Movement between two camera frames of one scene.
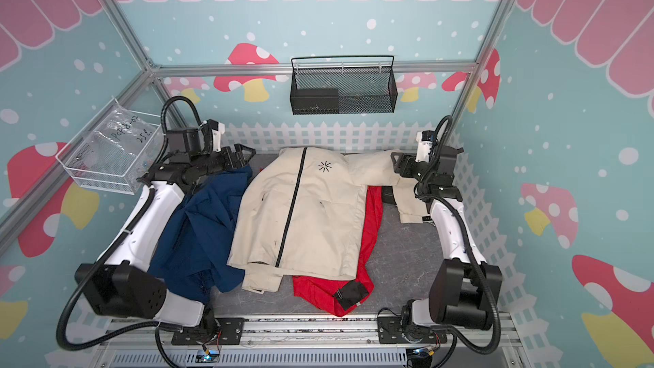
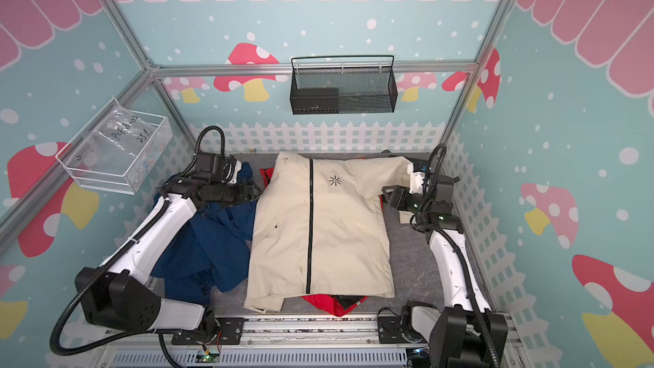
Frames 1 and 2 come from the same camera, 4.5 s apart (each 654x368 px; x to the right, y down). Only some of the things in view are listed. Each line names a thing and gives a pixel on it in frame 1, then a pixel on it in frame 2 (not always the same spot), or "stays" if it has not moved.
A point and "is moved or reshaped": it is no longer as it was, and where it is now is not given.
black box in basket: x=316 y=100 stays
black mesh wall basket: x=343 y=84 stays
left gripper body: x=209 y=163 → x=229 y=193
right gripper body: x=415 y=169 → x=418 y=204
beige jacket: x=301 y=211 is moved or reshaped
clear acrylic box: x=111 y=149 stays
